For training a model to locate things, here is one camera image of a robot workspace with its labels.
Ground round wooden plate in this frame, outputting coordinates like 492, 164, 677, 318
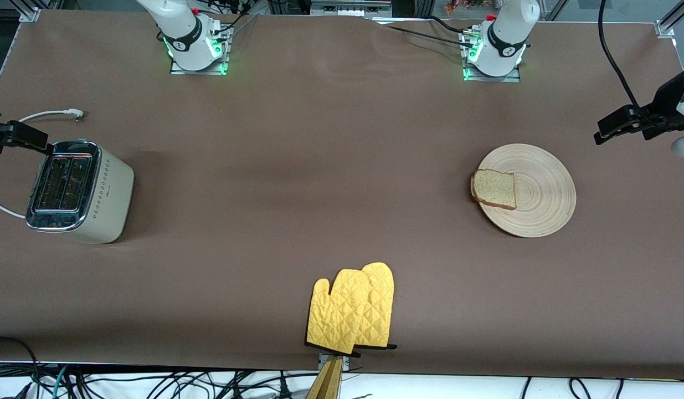
477, 144, 577, 238

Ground brown bread slice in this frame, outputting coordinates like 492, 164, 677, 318
471, 169, 517, 211

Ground cream and chrome toaster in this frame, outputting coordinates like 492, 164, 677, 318
25, 140, 135, 245

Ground orange plastic item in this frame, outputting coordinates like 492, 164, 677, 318
444, 0, 486, 14

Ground brown table cover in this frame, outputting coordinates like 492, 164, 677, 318
0, 10, 684, 380

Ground grey power strip box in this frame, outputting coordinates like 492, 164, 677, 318
310, 0, 393, 17

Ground yellow quilted oven mitt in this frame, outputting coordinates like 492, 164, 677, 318
306, 269, 371, 356
356, 262, 398, 351

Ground wooden stick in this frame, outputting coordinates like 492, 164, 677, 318
306, 357, 345, 399

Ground white toaster power cord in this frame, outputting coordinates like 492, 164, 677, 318
0, 109, 85, 218

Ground aluminium frame profile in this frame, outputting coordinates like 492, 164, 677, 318
655, 0, 684, 38
18, 0, 63, 23

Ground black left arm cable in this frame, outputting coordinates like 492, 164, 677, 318
598, 0, 644, 111

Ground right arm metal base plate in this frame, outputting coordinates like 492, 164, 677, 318
170, 22, 232, 75

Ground short black base cable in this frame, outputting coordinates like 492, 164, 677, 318
428, 16, 465, 34

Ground long black base cable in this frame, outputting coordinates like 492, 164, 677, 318
375, 23, 478, 49

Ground black right base cables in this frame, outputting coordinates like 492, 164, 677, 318
209, 0, 259, 37

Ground teal cable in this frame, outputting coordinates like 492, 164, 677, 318
53, 365, 71, 399

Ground black cable tangle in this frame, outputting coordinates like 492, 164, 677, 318
0, 335, 320, 399

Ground small metal bracket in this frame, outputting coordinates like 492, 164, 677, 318
318, 354, 351, 373

